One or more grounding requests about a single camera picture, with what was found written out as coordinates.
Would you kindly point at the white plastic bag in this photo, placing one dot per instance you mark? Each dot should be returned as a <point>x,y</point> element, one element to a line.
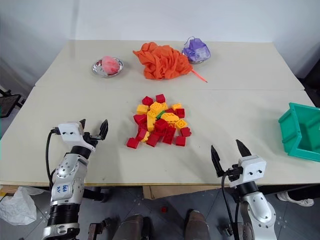
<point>17,207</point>

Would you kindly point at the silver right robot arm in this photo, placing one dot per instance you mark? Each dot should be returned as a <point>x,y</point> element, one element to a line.
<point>257,207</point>

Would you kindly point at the orange mesh cloth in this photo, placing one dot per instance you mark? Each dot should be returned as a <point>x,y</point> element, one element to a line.
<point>163,61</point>

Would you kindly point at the black metal stand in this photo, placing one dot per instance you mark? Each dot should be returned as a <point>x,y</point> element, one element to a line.
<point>11,102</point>

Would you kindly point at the pink mesh ball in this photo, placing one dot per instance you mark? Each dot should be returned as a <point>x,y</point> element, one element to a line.
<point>110,64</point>

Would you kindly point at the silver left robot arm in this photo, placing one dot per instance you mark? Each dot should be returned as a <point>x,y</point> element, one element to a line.
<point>67,172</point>

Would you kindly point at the stray red brick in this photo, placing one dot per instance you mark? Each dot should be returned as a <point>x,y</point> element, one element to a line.
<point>164,209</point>

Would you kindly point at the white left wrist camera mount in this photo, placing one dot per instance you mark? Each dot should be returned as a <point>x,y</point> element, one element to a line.
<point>71,133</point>

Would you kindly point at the green plastic bin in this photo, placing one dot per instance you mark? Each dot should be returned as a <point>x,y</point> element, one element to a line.
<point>300,132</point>

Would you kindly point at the wide metal bowl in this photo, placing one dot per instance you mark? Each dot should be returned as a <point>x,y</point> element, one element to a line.
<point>98,70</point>

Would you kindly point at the black table leg bracket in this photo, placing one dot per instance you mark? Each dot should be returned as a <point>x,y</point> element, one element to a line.
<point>96,194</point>

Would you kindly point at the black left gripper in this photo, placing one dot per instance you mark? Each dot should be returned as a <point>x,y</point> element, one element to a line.
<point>92,139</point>

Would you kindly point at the green plastic toy brick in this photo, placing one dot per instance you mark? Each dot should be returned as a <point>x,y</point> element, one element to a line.
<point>161,115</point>

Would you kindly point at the dark rounded shape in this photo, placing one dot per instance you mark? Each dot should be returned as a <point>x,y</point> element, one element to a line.
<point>197,226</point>
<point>132,228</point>

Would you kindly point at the purple mesh bag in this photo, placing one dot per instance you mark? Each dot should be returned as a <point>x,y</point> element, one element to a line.
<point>196,50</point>

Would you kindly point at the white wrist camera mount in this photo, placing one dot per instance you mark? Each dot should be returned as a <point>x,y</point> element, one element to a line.
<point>251,170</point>
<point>71,133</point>

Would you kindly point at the white sneaker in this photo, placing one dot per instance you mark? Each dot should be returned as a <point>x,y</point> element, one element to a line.
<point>295,198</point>

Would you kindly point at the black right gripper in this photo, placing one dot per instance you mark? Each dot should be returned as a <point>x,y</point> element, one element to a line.
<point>234,172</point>

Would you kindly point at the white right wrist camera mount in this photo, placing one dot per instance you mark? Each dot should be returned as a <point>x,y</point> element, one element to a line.
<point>251,170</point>

